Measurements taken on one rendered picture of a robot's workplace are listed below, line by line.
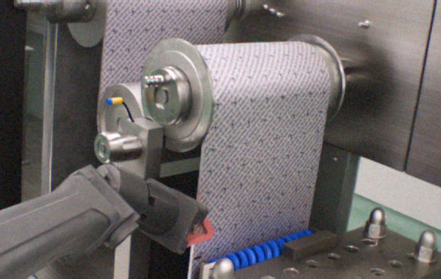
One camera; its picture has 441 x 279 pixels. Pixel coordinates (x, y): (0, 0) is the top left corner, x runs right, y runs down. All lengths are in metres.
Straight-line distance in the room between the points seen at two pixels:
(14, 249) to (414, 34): 0.72
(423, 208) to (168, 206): 3.11
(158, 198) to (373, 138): 0.41
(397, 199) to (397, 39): 2.93
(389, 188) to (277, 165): 3.01
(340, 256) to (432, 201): 2.82
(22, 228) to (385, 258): 0.65
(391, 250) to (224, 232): 0.27
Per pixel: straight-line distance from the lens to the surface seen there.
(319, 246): 1.02
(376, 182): 4.02
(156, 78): 0.87
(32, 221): 0.53
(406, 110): 1.06
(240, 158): 0.92
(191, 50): 0.86
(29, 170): 1.59
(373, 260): 1.03
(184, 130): 0.88
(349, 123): 1.12
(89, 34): 1.08
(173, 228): 0.84
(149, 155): 0.91
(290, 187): 1.02
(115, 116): 1.02
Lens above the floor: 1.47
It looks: 17 degrees down
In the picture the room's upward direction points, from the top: 7 degrees clockwise
